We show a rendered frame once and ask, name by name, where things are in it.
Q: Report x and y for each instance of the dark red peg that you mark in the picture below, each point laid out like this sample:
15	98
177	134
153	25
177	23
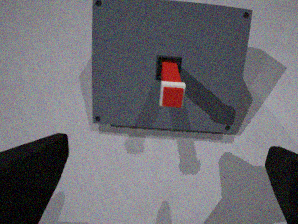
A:
172	90

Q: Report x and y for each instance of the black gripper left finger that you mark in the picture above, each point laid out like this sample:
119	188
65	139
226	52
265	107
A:
28	177

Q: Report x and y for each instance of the grey sloped panel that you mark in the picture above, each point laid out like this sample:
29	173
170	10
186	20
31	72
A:
131	37

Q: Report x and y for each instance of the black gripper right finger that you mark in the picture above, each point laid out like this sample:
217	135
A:
282	166

